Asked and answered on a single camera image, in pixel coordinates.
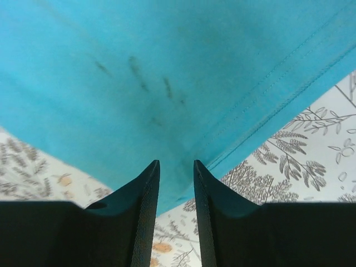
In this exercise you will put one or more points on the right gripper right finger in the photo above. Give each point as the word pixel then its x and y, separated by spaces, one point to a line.
pixel 234 231

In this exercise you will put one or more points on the teal t shirt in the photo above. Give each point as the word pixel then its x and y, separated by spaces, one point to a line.
pixel 109 86

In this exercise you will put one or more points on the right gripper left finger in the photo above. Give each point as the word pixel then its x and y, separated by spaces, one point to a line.
pixel 117 230

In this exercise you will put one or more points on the floral patterned table mat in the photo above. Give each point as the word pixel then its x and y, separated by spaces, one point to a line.
pixel 311 159

